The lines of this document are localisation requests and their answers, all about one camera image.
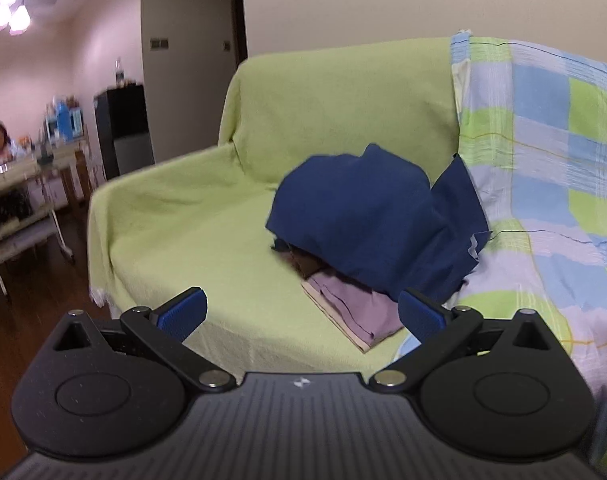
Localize navy blue garment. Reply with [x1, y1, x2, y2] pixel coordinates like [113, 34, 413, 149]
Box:
[265, 143, 481, 305]

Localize white frame table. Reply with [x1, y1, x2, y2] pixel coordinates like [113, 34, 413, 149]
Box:
[0, 157, 77, 297]

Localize dark door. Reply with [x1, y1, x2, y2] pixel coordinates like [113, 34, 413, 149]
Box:
[231, 0, 249, 62]

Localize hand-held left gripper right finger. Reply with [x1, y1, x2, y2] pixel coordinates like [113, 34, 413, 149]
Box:
[368, 288, 555, 394]

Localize blue container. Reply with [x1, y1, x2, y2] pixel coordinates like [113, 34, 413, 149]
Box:
[56, 102, 85, 139]

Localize navy blue cloth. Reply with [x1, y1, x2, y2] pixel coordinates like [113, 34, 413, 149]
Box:
[431, 154, 493, 262]

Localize plaid bed sheet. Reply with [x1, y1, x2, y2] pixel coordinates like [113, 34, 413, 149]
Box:
[393, 30, 607, 471]

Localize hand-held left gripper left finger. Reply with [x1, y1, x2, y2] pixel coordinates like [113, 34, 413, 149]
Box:
[51, 286, 237, 394]

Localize folded purple clothes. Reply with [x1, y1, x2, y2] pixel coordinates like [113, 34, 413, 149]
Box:
[308, 270, 405, 347]

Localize wooden chair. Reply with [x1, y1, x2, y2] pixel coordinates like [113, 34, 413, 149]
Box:
[58, 142, 95, 207]

